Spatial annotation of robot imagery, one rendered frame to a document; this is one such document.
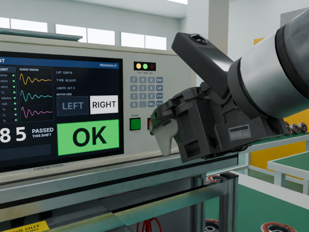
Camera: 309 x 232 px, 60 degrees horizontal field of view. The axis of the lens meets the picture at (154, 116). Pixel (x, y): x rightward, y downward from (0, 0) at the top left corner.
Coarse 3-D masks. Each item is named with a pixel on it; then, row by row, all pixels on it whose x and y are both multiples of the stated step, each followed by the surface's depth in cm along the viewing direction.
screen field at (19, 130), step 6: (18, 126) 38; (24, 126) 39; (0, 132) 37; (6, 132) 38; (12, 132) 38; (18, 132) 38; (24, 132) 39; (0, 138) 37; (6, 138) 38; (12, 138) 38; (18, 138) 38; (24, 138) 39; (0, 144) 37
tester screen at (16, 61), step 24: (0, 72) 37; (24, 72) 38; (48, 72) 40; (72, 72) 42; (96, 72) 44; (0, 96) 37; (24, 96) 38; (48, 96) 40; (0, 120) 37; (24, 120) 39; (48, 120) 41; (72, 120) 43; (96, 120) 45; (24, 144) 39
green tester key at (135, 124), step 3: (132, 120) 48; (135, 120) 48; (138, 120) 49; (132, 123) 48; (135, 123) 48; (138, 123) 49; (132, 126) 48; (135, 126) 48; (138, 126) 49; (132, 129) 48
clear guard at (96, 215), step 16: (64, 208) 41; (80, 208) 41; (96, 208) 41; (0, 224) 36; (16, 224) 36; (48, 224) 36; (64, 224) 36; (80, 224) 36; (96, 224) 36; (112, 224) 36
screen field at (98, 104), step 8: (72, 96) 42; (80, 96) 43; (88, 96) 44; (96, 96) 44; (104, 96) 45; (112, 96) 46; (64, 104) 42; (72, 104) 42; (80, 104) 43; (88, 104) 44; (96, 104) 44; (104, 104) 45; (112, 104) 46; (64, 112) 42; (72, 112) 42; (80, 112) 43; (88, 112) 44; (96, 112) 45; (104, 112) 45; (112, 112) 46
